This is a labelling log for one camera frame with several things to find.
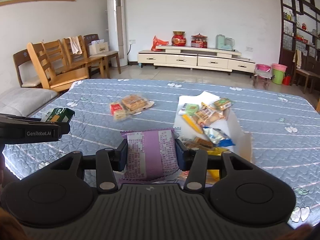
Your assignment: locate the brown cookie clear packet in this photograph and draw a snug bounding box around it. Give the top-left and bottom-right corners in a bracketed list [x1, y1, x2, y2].
[181, 137, 214, 151]

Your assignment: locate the purple snack packet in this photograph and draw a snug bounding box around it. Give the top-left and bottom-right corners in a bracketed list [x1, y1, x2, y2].
[118, 127, 181, 184]

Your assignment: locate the yellow snack packet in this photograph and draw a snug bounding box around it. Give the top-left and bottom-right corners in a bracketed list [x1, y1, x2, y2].
[206, 147, 231, 184]

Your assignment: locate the green white snack packet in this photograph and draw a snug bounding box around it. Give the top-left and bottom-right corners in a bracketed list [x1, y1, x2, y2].
[41, 108, 75, 123]

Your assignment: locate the light green snack packet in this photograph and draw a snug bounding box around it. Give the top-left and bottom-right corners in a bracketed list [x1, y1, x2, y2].
[183, 103, 199, 115]

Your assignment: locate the green label biscuit packet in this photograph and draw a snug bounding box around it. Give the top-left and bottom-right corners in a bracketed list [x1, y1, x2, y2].
[213, 98, 233, 111]

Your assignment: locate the grey sofa cushion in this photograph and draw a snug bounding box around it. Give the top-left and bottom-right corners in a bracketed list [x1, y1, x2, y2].
[0, 88, 58, 116]

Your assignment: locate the blue white snack packet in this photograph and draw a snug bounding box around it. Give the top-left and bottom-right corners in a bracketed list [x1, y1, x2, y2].
[203, 127, 235, 147]

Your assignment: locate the red label cracker packet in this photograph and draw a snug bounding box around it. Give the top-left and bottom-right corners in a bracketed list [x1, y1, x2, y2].
[110, 102, 130, 121]

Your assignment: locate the yellow biscuit bag in tray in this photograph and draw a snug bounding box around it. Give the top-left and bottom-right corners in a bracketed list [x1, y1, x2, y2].
[179, 102, 226, 134]

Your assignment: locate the brown padded chair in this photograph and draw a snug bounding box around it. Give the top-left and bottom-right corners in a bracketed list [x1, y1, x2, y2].
[12, 49, 42, 88]

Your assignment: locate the clear bread pack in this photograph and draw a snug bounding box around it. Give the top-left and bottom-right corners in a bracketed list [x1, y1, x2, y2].
[121, 94, 154, 114]

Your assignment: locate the near wooden chair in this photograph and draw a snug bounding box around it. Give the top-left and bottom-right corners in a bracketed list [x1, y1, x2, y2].
[27, 40, 89, 92]

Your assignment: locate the cream tv cabinet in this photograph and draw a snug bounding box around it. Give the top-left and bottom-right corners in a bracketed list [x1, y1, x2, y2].
[138, 46, 255, 75]

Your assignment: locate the blue quilted table cover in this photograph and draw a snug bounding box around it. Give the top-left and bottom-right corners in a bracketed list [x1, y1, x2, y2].
[3, 79, 319, 227]

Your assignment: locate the white paper gift bag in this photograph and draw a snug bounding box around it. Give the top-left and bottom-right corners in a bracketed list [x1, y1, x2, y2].
[89, 39, 109, 55]

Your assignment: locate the pink basin on stool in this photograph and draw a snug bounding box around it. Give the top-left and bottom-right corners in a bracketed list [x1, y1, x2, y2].
[253, 64, 273, 90]

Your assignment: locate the dark chair with box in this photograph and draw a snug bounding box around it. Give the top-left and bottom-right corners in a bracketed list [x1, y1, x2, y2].
[83, 34, 121, 78]

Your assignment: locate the red gift box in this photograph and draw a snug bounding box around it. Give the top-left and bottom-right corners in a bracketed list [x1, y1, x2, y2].
[191, 34, 207, 48]

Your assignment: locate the red round jar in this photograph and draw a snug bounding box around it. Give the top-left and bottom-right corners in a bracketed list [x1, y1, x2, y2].
[171, 31, 186, 47]

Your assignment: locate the red plastic bag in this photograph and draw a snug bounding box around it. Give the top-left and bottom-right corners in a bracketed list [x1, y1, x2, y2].
[151, 36, 169, 51]

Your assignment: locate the mint green kettle appliance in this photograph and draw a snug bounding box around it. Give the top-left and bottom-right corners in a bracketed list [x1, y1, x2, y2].
[216, 34, 235, 51]

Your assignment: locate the green plastic bucket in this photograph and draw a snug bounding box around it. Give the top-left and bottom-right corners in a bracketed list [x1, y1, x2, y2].
[271, 63, 287, 85]

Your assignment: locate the white tower air conditioner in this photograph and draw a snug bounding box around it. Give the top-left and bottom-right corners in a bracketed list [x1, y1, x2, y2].
[107, 0, 127, 67]

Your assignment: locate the dark wooden display shelf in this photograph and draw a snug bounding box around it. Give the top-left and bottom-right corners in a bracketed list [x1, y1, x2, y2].
[279, 0, 319, 92]

